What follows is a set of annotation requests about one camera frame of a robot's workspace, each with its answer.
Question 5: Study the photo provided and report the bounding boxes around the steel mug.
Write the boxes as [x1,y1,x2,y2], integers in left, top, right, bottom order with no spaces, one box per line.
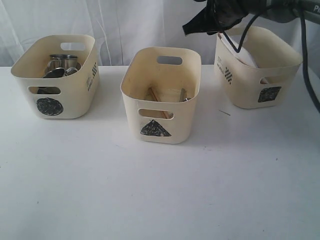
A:
[44,53,81,73]
[64,66,81,77]

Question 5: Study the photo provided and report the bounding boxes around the stainless steel bowl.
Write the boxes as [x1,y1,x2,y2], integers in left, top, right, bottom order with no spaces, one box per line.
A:
[36,67,65,95]

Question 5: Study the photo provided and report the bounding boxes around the white square plate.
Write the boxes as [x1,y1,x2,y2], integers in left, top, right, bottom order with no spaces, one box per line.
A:
[217,33,271,85]

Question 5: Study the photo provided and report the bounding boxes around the steel table knife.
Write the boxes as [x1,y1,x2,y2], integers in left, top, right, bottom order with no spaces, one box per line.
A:
[179,88,191,103]

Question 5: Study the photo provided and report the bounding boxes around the wooden chopstick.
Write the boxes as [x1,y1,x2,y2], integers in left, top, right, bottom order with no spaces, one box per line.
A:
[148,87,171,119]

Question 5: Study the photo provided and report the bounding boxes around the cream bin with triangle mark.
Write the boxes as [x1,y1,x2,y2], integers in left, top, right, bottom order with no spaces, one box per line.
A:
[120,47,202,144]

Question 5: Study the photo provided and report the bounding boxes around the cream bin with square mark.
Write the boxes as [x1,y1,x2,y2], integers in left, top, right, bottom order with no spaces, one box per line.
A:
[214,26,303,109]

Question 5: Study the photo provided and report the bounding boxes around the steel mug front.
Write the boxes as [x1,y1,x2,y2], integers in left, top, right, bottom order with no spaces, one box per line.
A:
[64,66,81,77]

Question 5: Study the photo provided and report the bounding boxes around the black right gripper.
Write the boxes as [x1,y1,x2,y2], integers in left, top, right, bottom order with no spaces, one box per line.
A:
[182,0,253,36]

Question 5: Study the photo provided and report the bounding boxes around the cream bin with circle mark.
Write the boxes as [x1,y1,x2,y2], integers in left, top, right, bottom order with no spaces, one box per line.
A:
[11,34,100,119]

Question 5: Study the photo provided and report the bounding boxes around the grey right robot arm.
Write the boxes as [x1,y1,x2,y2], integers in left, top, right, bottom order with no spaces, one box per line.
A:
[182,0,320,35]

